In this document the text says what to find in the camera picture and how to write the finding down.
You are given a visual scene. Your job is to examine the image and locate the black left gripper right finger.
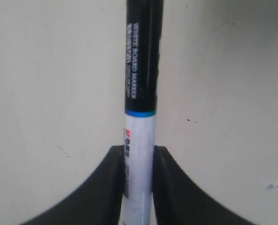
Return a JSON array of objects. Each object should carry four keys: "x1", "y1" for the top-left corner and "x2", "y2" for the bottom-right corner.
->
[{"x1": 153, "y1": 146, "x2": 252, "y2": 225}]

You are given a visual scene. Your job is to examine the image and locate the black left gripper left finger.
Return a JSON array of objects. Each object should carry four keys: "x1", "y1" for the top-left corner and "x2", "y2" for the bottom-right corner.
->
[{"x1": 25, "y1": 146, "x2": 124, "y2": 225}]

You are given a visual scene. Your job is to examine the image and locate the black and white whiteboard marker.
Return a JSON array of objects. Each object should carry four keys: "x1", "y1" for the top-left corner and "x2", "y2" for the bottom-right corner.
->
[{"x1": 122, "y1": 0, "x2": 163, "y2": 225}]

